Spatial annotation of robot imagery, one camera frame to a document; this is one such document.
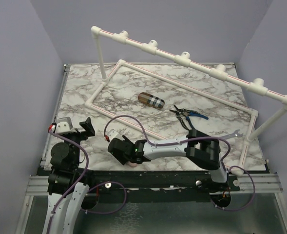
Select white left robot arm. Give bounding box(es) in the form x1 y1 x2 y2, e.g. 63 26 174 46
42 117 95 234

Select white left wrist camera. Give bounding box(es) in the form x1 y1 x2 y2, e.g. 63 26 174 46
48 117 73 134

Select pink glasses case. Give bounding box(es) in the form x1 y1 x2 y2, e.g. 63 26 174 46
127 162 138 167

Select plaid glasses case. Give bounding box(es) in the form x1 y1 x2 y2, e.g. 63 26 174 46
138 92 165 110

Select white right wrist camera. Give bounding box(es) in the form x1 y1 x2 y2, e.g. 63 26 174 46
105 129 123 142

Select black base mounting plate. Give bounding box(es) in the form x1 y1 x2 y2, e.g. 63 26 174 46
80 170 240 203

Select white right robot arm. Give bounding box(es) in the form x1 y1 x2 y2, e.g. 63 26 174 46
105 130 229 191

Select white PVC pipe rack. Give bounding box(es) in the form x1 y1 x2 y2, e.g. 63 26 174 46
85 26 287 176

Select silver wrench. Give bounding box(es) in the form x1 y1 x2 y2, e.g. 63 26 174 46
220 129 244 139

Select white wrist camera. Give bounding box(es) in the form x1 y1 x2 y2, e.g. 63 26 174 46
105 129 123 142
48 117 73 134

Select black blue sunglasses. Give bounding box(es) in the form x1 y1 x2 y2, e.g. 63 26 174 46
170 105 209 131

